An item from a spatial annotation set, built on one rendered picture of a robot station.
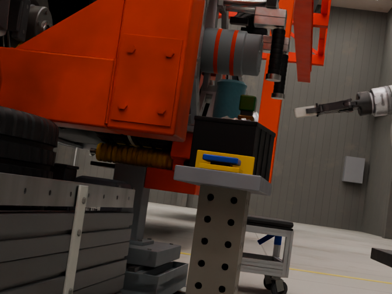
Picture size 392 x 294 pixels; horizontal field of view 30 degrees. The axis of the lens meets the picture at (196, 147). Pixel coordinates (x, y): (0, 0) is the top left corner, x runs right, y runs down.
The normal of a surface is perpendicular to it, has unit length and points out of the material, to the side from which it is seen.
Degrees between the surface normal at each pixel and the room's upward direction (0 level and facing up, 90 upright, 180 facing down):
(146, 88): 90
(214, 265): 90
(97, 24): 90
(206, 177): 90
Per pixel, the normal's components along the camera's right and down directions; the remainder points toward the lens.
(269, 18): -0.15, -0.09
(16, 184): 0.98, 0.12
